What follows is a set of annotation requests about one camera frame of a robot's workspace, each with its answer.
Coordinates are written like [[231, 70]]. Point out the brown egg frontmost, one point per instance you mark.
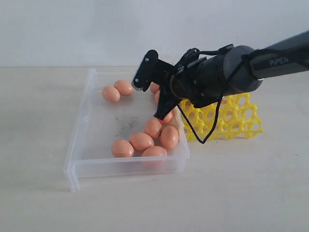
[[154, 151]]

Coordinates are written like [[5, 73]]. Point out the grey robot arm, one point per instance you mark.
[[204, 78]]

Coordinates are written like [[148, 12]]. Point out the clear plastic bin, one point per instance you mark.
[[99, 123]]

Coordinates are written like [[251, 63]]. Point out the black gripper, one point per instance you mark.
[[175, 85]]

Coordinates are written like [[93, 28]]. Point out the brown egg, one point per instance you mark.
[[122, 149], [141, 141], [167, 119], [124, 87], [110, 94], [169, 137], [154, 87], [153, 128], [156, 97]]

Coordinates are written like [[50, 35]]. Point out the yellow plastic egg tray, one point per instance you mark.
[[237, 118]]

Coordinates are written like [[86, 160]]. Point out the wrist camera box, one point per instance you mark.
[[143, 76]]

